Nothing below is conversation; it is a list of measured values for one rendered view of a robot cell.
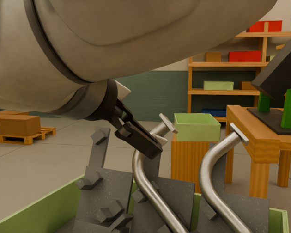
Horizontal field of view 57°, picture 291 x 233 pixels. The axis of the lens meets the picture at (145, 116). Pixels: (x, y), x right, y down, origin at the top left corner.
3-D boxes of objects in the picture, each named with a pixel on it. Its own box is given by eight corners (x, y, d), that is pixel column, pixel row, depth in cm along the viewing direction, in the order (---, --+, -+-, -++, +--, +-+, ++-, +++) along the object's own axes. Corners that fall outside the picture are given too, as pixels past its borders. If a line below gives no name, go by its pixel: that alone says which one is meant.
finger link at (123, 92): (105, 92, 52) (103, 89, 52) (121, 101, 58) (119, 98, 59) (116, 82, 51) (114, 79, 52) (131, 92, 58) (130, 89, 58)
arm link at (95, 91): (62, 22, 32) (90, 44, 37) (11, 74, 33) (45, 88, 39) (99, 75, 28) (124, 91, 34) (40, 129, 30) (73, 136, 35)
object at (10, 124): (-27, 140, 494) (-30, 116, 486) (6, 130, 571) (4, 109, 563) (28, 145, 463) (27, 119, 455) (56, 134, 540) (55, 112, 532)
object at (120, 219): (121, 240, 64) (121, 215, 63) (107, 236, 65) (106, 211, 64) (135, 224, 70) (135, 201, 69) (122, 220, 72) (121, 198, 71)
